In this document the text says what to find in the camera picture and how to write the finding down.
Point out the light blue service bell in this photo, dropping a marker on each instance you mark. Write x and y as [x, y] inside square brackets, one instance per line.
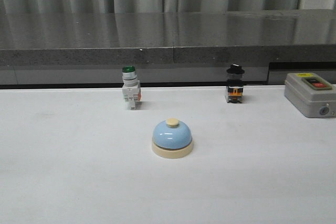
[172, 139]

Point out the grey stone counter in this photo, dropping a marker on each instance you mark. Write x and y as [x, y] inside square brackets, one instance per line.
[167, 49]

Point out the black rotary selector switch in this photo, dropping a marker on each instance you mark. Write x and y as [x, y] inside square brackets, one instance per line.
[234, 87]

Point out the green push button switch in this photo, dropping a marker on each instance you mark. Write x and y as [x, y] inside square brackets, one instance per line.
[131, 89]

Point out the grey on off switch box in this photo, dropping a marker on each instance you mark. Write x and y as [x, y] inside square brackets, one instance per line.
[313, 96]

